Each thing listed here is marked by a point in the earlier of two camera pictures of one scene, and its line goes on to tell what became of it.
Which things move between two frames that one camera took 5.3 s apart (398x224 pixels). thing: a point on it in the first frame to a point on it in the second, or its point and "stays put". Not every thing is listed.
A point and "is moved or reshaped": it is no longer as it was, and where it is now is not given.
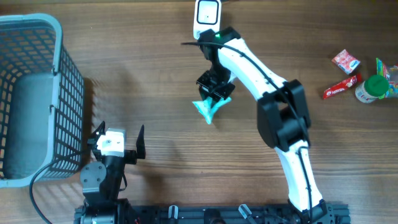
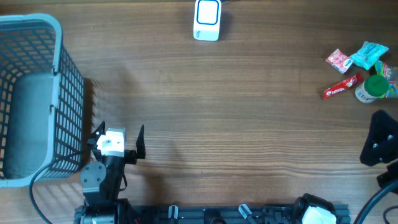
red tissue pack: [346, 61] is moved or reshaped
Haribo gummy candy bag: [391, 73] stays put
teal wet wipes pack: [205, 109] to [369, 54]
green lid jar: [372, 88] stays put
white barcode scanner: [207, 15] stays put
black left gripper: [132, 155] stays put
